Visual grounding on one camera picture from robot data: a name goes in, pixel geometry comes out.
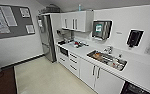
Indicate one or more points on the stainless steel dishwasher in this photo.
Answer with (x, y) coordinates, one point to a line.
(132, 90)

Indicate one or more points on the dish rack with utensils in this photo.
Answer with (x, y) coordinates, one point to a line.
(77, 43)

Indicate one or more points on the black built-in microwave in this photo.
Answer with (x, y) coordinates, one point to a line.
(63, 51)

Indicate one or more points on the white wide drawer unit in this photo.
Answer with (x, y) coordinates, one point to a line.
(74, 64)

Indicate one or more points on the black coffee maker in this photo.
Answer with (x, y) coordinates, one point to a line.
(61, 36)

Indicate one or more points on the white drawer under microwave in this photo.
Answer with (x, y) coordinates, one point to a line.
(62, 61)

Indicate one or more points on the bowl with orange food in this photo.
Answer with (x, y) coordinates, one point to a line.
(97, 55)

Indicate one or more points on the stainless steel refrigerator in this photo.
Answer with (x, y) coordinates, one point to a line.
(47, 40)

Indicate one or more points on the grey paper towel dispenser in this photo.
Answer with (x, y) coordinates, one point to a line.
(101, 30)

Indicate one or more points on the chrome sink faucet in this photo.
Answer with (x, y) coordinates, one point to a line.
(108, 50)

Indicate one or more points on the white two-door sink cabinet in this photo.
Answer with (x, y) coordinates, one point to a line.
(101, 78)

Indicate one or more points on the grey clutter on refrigerator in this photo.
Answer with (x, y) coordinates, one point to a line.
(52, 9)

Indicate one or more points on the small chrome counter knob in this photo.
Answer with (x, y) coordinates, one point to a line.
(121, 55)

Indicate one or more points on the stainless steel sink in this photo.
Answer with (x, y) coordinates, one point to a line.
(119, 65)

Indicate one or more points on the small white paper sheet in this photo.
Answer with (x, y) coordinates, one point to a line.
(30, 29)
(24, 12)

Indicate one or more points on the tall white paper sheet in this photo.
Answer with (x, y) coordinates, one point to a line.
(8, 16)

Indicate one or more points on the white two-door wall cabinet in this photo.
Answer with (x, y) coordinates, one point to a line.
(76, 21)

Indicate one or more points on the bottle on wall cabinet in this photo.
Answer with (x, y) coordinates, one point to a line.
(79, 7)

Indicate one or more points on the small white wall label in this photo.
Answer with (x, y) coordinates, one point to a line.
(119, 32)

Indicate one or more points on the black wall soap dispenser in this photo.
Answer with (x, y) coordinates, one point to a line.
(135, 37)

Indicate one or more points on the framed wall board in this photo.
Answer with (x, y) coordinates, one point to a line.
(14, 31)

